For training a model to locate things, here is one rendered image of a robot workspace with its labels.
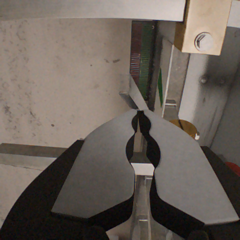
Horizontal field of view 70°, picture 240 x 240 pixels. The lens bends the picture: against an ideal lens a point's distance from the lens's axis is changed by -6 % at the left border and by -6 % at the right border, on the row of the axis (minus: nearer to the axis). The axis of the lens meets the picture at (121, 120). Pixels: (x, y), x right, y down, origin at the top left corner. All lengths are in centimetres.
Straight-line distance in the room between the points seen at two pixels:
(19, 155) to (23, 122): 118
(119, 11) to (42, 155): 26
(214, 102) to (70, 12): 45
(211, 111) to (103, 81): 76
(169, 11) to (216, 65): 31
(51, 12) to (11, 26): 105
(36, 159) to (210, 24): 34
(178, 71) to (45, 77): 99
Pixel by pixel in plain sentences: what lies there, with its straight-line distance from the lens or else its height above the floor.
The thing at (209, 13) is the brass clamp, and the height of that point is 86.
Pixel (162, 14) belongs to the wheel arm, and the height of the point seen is 85.
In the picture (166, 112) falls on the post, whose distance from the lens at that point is 39.
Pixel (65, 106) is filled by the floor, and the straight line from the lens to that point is 132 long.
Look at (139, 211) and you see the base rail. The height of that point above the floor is 70.
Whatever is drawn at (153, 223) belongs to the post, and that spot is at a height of 86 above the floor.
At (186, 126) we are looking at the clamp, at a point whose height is 85.
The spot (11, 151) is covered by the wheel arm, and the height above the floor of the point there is 85.
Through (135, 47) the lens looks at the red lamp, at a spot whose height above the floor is 70.
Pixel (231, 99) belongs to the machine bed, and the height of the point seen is 64.
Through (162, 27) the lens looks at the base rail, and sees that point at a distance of 39.
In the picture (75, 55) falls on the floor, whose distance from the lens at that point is 116.
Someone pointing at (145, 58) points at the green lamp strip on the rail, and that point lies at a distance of 39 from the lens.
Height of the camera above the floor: 108
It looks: 57 degrees down
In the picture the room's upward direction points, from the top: 174 degrees counter-clockwise
